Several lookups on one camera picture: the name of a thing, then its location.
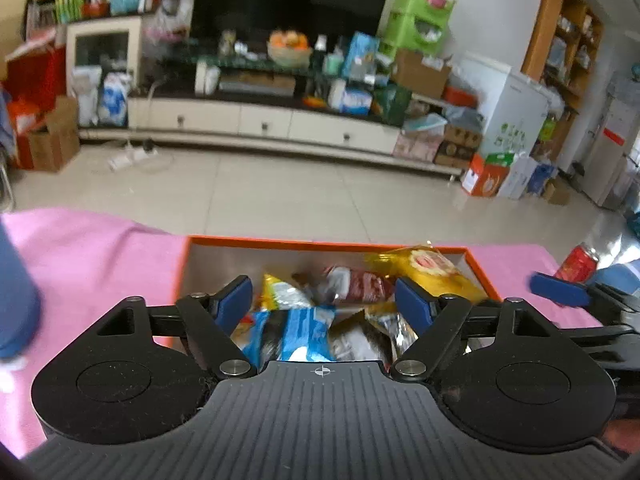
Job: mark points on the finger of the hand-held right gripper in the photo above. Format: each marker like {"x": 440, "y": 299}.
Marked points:
{"x": 560, "y": 290}
{"x": 615, "y": 345}

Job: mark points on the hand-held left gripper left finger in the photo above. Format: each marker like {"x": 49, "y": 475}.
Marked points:
{"x": 235, "y": 300}

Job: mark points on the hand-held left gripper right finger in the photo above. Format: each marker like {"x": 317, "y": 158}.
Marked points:
{"x": 415, "y": 300}

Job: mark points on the shiny yellow snack packet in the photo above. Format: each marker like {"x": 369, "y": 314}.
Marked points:
{"x": 440, "y": 272}

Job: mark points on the orange cardboard box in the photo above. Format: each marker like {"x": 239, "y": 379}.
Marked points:
{"x": 225, "y": 260}

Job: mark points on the red drink can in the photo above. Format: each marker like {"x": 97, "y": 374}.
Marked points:
{"x": 577, "y": 262}

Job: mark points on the small yellow snack packet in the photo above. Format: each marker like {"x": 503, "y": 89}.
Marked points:
{"x": 282, "y": 292}

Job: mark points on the red white snack packet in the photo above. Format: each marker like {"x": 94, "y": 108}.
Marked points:
{"x": 355, "y": 285}

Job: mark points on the silver brown snack packet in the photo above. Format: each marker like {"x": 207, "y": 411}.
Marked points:
{"x": 365, "y": 340}

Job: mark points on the blue white snack packet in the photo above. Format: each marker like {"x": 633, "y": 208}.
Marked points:
{"x": 295, "y": 332}

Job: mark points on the orange white carton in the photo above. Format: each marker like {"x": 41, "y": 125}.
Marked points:
{"x": 487, "y": 177}

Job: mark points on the pink tablecloth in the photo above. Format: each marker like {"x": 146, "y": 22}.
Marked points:
{"x": 100, "y": 260}

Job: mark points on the pink printed box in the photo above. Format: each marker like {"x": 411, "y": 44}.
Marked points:
{"x": 417, "y": 145}

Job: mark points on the brown printed carton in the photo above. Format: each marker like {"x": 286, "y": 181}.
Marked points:
{"x": 457, "y": 147}

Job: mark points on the white power strip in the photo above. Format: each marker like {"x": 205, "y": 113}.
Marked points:
{"x": 130, "y": 157}

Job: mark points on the white television cabinet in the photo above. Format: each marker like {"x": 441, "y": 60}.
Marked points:
{"x": 260, "y": 120}

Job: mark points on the white chest freezer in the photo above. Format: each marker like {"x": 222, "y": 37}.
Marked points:
{"x": 505, "y": 110}

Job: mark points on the dark green box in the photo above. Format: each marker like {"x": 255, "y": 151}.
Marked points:
{"x": 392, "y": 107}

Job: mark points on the blue white wipes pack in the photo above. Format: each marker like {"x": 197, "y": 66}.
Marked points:
{"x": 350, "y": 97}

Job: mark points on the blue thermos jug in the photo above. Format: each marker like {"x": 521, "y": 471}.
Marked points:
{"x": 15, "y": 300}

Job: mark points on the brown cardboard box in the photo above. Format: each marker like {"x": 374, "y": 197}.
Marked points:
{"x": 422, "y": 75}

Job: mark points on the white blue bag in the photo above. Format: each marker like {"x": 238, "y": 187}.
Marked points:
{"x": 115, "y": 100}

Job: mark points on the white lace coaster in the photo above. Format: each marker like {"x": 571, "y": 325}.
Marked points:
{"x": 9, "y": 375}

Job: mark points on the open cardboard box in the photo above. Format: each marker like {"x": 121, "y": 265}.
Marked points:
{"x": 52, "y": 140}

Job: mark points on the wooden shelf unit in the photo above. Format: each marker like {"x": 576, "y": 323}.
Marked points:
{"x": 565, "y": 45}

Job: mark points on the blue tissue pack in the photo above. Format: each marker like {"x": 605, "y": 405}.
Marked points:
{"x": 361, "y": 57}

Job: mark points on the fruit bowl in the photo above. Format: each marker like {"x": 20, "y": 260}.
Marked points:
{"x": 290, "y": 47}

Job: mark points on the white glass door cabinet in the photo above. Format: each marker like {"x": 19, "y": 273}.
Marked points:
{"x": 102, "y": 60}

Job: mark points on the stack of green boxes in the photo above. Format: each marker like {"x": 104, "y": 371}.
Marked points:
{"x": 417, "y": 15}

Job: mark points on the red bag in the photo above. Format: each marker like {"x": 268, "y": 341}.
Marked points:
{"x": 35, "y": 77}

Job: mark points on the black television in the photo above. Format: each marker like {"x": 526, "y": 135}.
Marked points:
{"x": 290, "y": 0}

